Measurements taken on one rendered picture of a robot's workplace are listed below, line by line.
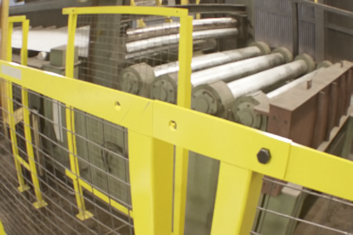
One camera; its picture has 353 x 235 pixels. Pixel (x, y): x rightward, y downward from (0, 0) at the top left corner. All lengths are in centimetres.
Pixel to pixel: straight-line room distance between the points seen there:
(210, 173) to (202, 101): 47
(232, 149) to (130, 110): 17
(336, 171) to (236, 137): 16
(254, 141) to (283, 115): 182
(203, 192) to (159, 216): 230
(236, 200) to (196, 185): 244
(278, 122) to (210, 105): 60
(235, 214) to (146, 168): 16
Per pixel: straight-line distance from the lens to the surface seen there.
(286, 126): 233
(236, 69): 363
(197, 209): 308
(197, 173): 294
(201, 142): 54
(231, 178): 54
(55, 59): 399
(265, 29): 1252
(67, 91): 74
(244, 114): 260
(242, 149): 51
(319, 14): 1113
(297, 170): 49
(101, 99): 67
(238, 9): 491
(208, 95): 274
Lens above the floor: 204
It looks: 21 degrees down
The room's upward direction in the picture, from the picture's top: 2 degrees clockwise
